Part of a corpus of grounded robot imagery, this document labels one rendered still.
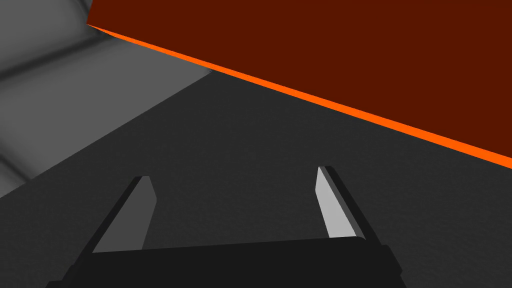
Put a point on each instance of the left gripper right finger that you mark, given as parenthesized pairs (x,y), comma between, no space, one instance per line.
(340,212)

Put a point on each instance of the orange table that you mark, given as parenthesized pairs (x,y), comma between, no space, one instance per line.
(320,48)

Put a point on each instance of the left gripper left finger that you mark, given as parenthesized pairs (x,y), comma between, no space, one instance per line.
(128,224)

